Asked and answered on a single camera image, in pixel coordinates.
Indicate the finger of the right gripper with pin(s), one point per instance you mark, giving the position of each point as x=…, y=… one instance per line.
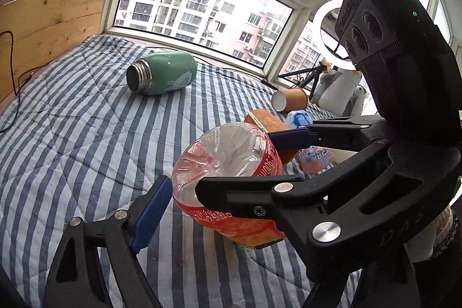
x=346, y=133
x=242, y=197

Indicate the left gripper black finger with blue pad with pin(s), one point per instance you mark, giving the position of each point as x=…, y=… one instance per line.
x=76, y=277

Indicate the orange plastic drink bottle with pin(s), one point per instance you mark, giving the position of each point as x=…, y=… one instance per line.
x=232, y=150

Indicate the far brown paper cup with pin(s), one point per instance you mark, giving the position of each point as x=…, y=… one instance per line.
x=289, y=100

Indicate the small grey penguin plush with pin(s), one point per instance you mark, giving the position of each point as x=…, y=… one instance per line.
x=354, y=106

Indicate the blue orange snack bag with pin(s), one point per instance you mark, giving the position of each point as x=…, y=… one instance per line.
x=314, y=159

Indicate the large grey penguin plush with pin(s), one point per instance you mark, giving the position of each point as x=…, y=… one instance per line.
x=335, y=91

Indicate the black tripod stand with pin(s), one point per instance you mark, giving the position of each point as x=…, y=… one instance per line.
x=307, y=76

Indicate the blue white striped quilt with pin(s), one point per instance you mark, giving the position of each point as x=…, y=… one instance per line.
x=79, y=143

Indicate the green steel thermos bottle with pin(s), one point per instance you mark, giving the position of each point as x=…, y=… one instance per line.
x=161, y=72

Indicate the wooden plank board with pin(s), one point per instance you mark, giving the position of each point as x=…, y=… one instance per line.
x=35, y=32

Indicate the black camera box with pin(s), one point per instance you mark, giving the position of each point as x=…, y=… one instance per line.
x=406, y=61

